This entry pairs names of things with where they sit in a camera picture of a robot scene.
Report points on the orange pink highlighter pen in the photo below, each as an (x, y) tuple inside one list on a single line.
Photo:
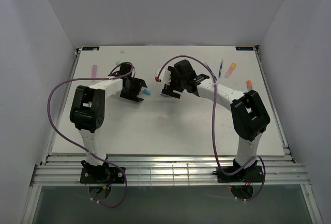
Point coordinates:
[(230, 70)]

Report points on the light blue highlighter cap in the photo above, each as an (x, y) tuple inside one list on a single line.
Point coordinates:
[(147, 92)]

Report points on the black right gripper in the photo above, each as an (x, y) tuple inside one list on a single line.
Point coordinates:
[(169, 88)]

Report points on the blue label sticker right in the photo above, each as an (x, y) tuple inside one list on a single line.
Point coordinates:
[(244, 48)]

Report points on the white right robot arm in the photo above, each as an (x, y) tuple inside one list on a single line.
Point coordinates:
[(249, 115)]

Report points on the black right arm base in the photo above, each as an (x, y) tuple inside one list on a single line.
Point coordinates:
[(253, 174)]

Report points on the blue gel pen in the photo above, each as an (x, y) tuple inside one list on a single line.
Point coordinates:
[(210, 70), (220, 68)]

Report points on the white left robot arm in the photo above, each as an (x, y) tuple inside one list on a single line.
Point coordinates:
[(88, 109)]

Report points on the orange capped marker pen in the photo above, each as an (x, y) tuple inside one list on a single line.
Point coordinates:
[(249, 85)]

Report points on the blue label sticker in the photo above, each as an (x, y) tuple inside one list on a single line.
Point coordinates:
[(244, 48), (89, 48)]

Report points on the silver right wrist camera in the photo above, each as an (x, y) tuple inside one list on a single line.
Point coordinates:
[(163, 76)]

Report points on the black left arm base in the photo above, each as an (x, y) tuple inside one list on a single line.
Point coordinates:
[(103, 174)]

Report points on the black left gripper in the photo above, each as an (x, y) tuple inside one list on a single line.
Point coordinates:
[(137, 83)]

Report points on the blue label sticker left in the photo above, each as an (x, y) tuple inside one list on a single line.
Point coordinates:
[(89, 48)]

